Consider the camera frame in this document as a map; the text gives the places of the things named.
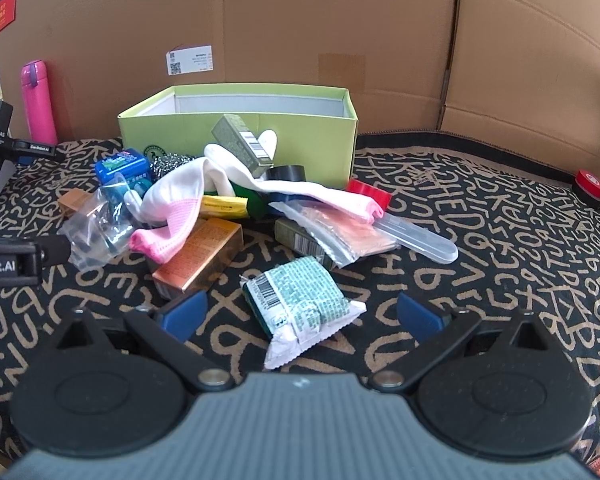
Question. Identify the red black tape roll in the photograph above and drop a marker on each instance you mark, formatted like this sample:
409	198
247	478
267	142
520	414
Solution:
589	185

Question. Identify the pink thermos bottle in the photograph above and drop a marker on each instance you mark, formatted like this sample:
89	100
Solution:
39	105

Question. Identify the clear plastic toothbrush case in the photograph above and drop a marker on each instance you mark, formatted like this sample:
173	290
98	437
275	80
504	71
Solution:
420	242

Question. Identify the olive green flat box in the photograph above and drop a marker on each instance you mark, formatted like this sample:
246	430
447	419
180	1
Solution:
295	237

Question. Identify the green tape roll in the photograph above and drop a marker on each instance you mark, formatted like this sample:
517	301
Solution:
250	200

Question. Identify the large brown cardboard box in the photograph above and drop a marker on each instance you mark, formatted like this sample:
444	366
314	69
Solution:
280	20

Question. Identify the blue chewing gum box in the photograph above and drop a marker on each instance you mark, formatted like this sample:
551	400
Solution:
122	165

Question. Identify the copper orange box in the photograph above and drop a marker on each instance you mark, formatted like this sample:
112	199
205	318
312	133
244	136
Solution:
200	255

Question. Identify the steel wool scourer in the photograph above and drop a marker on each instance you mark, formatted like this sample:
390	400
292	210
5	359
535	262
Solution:
171	166

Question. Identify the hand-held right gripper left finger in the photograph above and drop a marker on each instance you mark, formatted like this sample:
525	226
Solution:
185	317

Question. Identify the olive green small box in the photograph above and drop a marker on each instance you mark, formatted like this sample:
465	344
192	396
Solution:
240	142

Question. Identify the clear plastic bag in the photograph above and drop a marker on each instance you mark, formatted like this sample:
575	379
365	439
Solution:
92	237

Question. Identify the lime green cardboard box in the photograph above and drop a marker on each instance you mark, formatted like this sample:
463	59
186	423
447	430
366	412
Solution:
300	135

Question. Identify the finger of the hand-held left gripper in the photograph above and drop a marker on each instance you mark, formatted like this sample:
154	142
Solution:
32	149
15	260

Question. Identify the green white packet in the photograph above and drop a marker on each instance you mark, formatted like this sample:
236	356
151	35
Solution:
295	300

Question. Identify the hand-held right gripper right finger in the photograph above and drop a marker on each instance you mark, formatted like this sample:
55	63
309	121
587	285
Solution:
417	317

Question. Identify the small copper box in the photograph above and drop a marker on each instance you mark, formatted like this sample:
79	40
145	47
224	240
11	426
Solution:
75	202

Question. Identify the clear bag with pink contents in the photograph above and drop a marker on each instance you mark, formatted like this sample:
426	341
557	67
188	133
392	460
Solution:
340	235

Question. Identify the white shipping label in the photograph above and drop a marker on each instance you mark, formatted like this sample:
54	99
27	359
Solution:
190	60

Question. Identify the yellow packet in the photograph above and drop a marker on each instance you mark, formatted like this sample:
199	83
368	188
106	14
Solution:
225	206

